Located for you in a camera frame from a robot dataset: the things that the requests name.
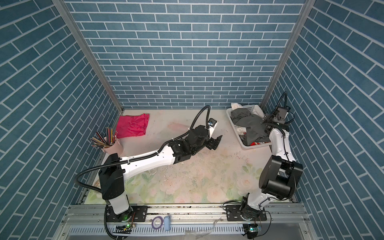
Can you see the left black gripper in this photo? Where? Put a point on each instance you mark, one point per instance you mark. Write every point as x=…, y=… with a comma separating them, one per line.
x=213, y=142

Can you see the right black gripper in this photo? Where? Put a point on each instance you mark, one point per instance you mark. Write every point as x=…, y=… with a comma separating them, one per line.
x=267, y=118

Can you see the grey t shirt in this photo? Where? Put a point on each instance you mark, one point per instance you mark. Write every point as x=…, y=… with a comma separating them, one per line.
x=256, y=132

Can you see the white plastic laundry basket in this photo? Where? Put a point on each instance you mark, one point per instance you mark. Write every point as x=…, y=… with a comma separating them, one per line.
x=244, y=147

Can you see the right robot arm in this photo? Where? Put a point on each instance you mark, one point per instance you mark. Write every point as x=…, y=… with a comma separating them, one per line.
x=281, y=175

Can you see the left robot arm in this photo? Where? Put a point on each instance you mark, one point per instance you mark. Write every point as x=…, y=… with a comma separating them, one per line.
x=116, y=170

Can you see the white t shirt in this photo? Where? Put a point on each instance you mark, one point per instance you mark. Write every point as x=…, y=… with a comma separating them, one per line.
x=255, y=109

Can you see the folded magenta t shirt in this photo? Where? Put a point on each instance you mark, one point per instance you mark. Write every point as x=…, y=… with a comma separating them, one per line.
x=132, y=126

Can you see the light blue small cylinder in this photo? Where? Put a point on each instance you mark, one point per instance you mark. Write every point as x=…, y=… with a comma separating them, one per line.
x=167, y=223

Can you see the purple tape roll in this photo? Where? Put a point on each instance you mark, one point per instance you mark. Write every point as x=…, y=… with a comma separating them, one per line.
x=157, y=222

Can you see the pink pencil cup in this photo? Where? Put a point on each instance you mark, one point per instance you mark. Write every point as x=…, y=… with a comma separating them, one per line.
x=116, y=148

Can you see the coloured pencils bundle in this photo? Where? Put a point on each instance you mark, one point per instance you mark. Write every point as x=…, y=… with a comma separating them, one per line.
x=104, y=141

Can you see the left circuit board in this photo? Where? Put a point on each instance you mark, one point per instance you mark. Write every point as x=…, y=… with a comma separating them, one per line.
x=124, y=229

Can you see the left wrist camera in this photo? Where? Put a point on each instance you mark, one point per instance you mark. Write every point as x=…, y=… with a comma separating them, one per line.
x=211, y=124

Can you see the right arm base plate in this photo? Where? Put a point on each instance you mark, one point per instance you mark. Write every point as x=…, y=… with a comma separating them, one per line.
x=234, y=214

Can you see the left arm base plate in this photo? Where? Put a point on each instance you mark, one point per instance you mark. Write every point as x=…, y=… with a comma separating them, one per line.
x=134, y=214

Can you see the aluminium front rail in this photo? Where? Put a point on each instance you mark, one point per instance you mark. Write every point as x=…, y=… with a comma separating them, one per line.
x=285, y=221

